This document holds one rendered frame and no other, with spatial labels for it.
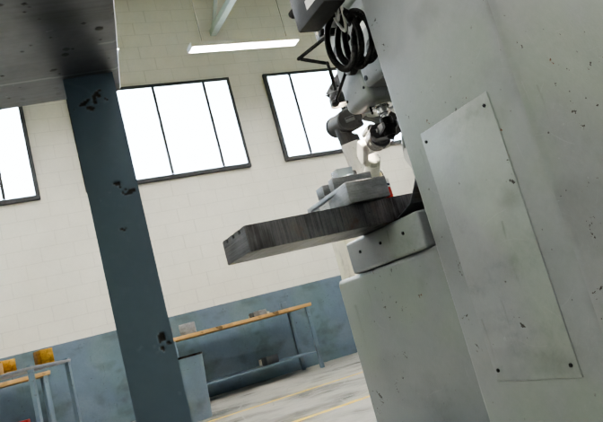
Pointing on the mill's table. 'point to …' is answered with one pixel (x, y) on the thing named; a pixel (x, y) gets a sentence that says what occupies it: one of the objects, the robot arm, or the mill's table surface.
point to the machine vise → (353, 191)
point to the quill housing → (360, 95)
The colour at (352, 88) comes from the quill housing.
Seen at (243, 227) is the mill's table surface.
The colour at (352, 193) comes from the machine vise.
